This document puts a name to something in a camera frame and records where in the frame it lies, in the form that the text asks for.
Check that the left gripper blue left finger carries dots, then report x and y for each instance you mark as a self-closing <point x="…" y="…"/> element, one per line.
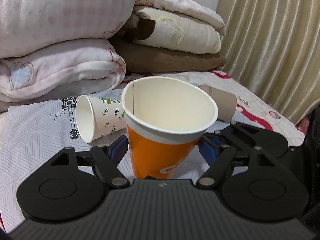
<point x="117" y="150"/>

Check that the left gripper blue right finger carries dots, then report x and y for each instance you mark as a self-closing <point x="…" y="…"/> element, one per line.
<point x="209" y="146"/>

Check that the orange paper cup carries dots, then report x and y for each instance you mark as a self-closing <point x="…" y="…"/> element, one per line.
<point x="165" y="119"/>

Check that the white floral paper cup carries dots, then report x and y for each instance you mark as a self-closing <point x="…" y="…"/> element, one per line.
<point x="98" y="117"/>

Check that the pink beige cylindrical cup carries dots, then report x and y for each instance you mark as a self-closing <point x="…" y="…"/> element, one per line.
<point x="226" y="102"/>

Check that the cartoon bear bed sheet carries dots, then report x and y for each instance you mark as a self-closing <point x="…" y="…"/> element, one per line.
<point x="250" y="108"/>

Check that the grey blue patterned cloth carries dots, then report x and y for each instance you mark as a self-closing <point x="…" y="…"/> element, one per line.
<point x="34" y="133"/>

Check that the cream brown folded blanket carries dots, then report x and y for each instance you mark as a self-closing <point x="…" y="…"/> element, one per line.
<point x="156" y="41"/>

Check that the beige pleated curtain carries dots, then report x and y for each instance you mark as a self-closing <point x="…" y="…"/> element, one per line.
<point x="272" y="48"/>

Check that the pink checked folded quilt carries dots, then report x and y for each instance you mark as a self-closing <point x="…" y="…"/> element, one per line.
<point x="52" y="49"/>

